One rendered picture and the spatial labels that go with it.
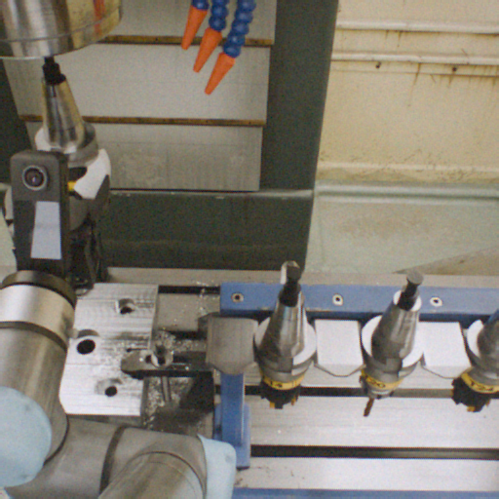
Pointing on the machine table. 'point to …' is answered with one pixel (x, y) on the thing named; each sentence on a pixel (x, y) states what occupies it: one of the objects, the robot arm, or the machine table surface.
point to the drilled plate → (100, 318)
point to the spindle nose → (54, 25)
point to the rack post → (234, 418)
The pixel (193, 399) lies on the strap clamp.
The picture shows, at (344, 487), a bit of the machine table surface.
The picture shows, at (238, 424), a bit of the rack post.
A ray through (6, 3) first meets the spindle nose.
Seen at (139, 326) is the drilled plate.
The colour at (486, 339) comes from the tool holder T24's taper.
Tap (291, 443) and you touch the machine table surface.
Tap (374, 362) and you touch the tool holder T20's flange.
